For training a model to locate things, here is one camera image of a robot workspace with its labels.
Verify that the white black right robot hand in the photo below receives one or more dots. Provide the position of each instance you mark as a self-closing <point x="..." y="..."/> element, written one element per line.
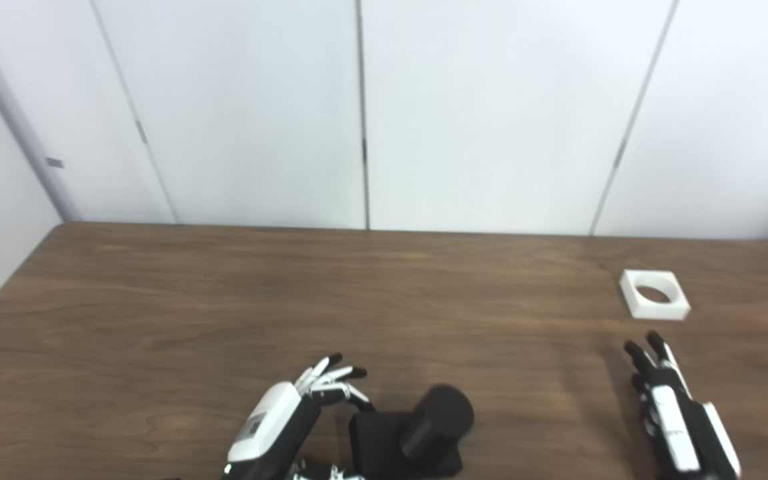
<point x="674" y="420"/>

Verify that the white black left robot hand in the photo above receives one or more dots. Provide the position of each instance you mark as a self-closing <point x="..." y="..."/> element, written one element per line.
<point x="270" y="420"/>

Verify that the white square piece with hole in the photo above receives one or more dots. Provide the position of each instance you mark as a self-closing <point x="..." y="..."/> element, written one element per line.
<point x="634" y="300"/>

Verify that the black peg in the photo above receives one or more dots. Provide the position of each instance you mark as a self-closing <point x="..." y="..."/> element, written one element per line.
<point x="437" y="420"/>

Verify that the small grey wall tag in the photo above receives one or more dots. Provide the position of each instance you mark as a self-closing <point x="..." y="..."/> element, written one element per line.
<point x="54" y="162"/>

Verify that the grey wall post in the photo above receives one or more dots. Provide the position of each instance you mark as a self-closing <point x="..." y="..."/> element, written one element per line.
<point x="20" y="126"/>

